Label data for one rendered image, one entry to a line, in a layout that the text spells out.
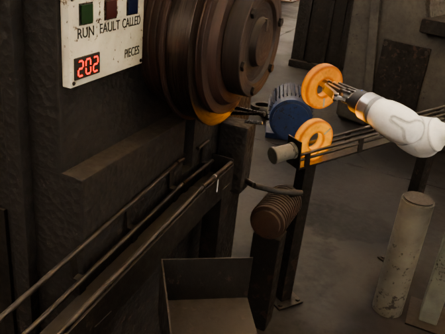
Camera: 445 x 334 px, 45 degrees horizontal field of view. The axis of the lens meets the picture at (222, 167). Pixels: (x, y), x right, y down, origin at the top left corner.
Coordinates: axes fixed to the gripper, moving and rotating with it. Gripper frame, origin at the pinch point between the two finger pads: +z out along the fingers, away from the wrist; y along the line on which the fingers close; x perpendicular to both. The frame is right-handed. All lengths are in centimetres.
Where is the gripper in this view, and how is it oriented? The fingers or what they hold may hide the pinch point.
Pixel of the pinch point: (323, 81)
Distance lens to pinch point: 187.9
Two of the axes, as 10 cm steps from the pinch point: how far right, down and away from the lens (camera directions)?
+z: -5.0, -4.6, 7.3
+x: 1.2, -8.7, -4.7
